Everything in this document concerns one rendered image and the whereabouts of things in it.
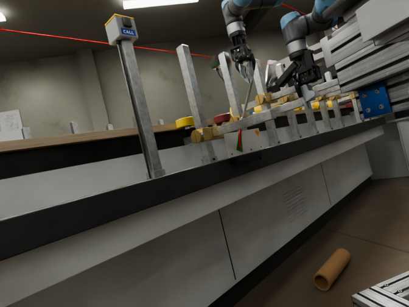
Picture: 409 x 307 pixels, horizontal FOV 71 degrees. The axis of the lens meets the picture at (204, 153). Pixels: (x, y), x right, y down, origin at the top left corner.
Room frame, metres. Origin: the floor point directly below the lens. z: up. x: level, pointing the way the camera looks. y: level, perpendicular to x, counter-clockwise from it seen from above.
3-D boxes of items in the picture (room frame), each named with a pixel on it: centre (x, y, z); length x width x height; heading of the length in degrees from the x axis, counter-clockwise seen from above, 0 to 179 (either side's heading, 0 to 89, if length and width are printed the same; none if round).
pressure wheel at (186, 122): (1.22, 0.05, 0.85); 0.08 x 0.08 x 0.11
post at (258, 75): (1.46, -0.36, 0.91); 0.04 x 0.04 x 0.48; 46
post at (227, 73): (1.28, -0.19, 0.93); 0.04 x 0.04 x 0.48; 46
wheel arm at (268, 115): (1.08, -0.09, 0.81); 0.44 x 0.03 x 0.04; 46
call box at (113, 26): (0.92, 0.17, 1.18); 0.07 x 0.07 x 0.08; 46
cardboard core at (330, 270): (1.43, -0.49, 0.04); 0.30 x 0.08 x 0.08; 136
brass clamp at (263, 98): (1.48, -0.38, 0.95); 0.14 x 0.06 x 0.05; 136
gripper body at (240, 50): (1.22, -0.26, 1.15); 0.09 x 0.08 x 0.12; 156
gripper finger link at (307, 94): (1.08, -0.43, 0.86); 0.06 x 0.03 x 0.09; 46
